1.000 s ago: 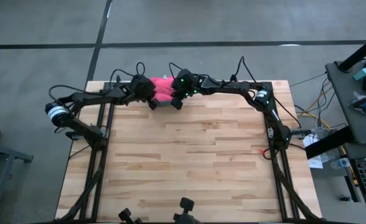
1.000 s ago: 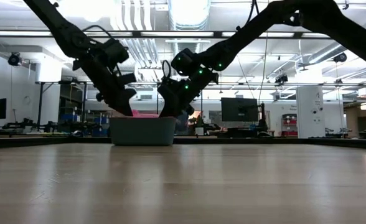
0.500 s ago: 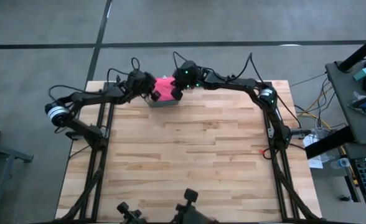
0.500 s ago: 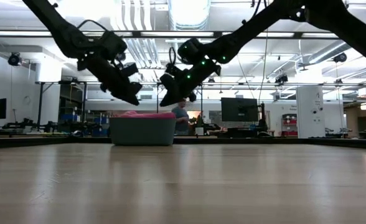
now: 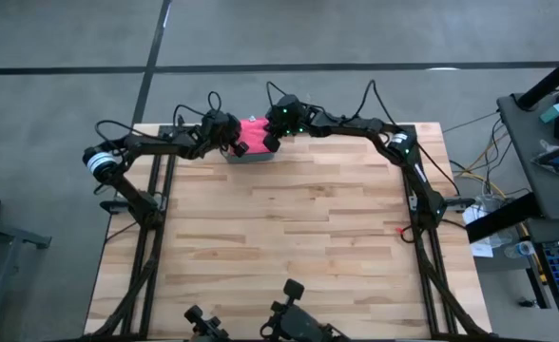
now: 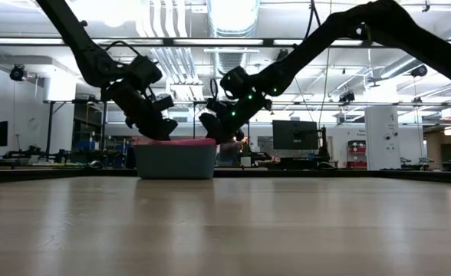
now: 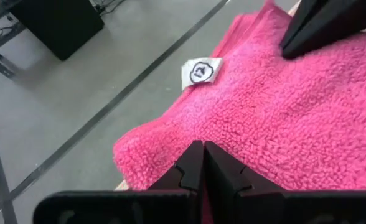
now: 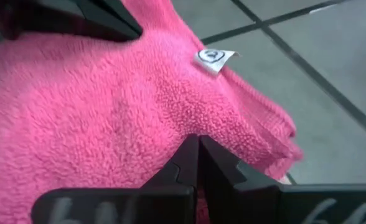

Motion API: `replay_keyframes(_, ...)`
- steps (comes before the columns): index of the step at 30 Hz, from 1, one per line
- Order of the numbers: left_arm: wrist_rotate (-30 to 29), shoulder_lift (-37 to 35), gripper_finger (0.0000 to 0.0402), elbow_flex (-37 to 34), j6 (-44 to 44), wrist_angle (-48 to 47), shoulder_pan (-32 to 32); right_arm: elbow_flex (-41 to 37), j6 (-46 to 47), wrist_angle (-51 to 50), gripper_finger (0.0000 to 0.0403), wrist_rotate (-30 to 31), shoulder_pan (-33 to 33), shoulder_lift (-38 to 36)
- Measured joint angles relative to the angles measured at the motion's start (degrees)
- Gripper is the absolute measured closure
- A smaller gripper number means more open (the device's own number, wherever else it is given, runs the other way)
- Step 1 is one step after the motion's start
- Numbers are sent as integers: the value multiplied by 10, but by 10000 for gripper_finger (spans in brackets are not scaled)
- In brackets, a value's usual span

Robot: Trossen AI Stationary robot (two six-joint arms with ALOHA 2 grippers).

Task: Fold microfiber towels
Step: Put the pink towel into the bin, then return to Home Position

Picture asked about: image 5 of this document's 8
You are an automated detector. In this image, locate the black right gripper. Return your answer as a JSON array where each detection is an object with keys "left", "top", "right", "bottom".
[{"left": 262, "top": 93, "right": 309, "bottom": 153}]

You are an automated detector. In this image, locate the pink microfiber towel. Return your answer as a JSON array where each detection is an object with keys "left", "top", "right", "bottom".
[{"left": 231, "top": 117, "right": 274, "bottom": 157}]

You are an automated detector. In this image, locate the teal plastic bin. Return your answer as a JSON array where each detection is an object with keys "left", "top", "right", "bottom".
[{"left": 224, "top": 150, "right": 276, "bottom": 165}]

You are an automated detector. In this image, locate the white paper sheet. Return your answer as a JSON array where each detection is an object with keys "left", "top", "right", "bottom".
[{"left": 462, "top": 201, "right": 516, "bottom": 260}]

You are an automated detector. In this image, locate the grey metal cart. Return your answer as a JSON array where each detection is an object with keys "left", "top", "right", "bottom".
[{"left": 0, "top": 212, "right": 52, "bottom": 342}]

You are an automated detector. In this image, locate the grey workstation desk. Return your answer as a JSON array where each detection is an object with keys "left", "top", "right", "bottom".
[{"left": 496, "top": 92, "right": 559, "bottom": 222}]

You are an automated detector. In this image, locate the small teal box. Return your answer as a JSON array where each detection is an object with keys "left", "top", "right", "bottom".
[{"left": 539, "top": 103, "right": 559, "bottom": 124}]

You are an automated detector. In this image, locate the black diagonal pole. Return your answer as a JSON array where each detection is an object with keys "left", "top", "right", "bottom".
[{"left": 516, "top": 47, "right": 559, "bottom": 110}]

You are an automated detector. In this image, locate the clear plastic bottle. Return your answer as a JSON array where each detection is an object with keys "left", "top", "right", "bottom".
[{"left": 504, "top": 240, "right": 536, "bottom": 260}]

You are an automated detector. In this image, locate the black aluminium table frame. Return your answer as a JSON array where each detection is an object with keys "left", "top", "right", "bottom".
[{"left": 83, "top": 123, "right": 494, "bottom": 341}]

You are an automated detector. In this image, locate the dark left leader arm handle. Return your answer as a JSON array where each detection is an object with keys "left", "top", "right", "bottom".
[{"left": 183, "top": 303, "right": 232, "bottom": 342}]

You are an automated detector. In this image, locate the dark leader arm handle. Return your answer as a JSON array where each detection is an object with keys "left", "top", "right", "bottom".
[
  {"left": 259, "top": 278, "right": 353, "bottom": 342},
  {"left": 183, "top": 303, "right": 232, "bottom": 342}
]

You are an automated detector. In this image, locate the dark right leader arm handle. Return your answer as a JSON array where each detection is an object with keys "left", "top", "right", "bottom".
[{"left": 259, "top": 278, "right": 353, "bottom": 342}]

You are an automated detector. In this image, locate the yellow floor cable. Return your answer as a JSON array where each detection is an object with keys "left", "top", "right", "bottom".
[{"left": 462, "top": 171, "right": 507, "bottom": 199}]

